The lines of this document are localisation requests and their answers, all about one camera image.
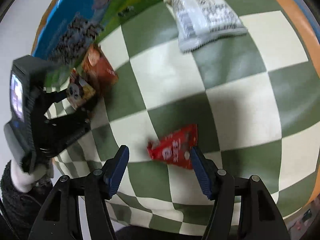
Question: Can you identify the brown snack packet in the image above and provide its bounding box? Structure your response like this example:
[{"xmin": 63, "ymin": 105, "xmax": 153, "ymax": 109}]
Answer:
[{"xmin": 81, "ymin": 44, "xmax": 119, "ymax": 98}]

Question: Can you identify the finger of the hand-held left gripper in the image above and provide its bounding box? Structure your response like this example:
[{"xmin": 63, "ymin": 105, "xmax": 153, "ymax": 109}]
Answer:
[
  {"xmin": 42, "ymin": 89, "xmax": 73, "ymax": 117},
  {"xmin": 35, "ymin": 108, "xmax": 92, "ymax": 158}
]

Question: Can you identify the blue bed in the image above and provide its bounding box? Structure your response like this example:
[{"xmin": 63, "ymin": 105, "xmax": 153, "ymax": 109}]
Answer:
[{"xmin": 270, "ymin": 0, "xmax": 320, "ymax": 39}]

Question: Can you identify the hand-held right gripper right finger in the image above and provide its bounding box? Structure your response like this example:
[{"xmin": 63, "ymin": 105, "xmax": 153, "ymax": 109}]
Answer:
[{"xmin": 190, "ymin": 146, "xmax": 290, "ymax": 240}]

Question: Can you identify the person's left forearm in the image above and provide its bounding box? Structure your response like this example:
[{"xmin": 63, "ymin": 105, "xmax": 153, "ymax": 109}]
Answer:
[{"xmin": 0, "ymin": 160, "xmax": 54, "ymax": 233}]

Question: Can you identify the small dark red packet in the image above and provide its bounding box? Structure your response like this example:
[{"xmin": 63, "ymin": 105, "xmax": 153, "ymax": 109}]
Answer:
[{"xmin": 147, "ymin": 124, "xmax": 198, "ymax": 170}]

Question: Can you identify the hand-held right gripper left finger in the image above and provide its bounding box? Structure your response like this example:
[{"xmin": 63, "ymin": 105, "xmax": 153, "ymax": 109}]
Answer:
[{"xmin": 27, "ymin": 145, "xmax": 130, "ymax": 240}]

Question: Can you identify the printed cardboard box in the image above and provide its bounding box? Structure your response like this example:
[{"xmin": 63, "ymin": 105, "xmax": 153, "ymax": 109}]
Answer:
[{"xmin": 31, "ymin": 0, "xmax": 167, "ymax": 90}]

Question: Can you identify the green-white checkered blanket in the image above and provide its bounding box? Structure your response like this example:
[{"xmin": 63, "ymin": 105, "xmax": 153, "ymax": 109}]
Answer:
[{"xmin": 44, "ymin": 0, "xmax": 320, "ymax": 235}]

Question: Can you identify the grey-white snack packet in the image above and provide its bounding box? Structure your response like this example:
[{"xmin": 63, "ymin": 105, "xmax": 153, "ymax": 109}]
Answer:
[{"xmin": 162, "ymin": 0, "xmax": 248, "ymax": 53}]

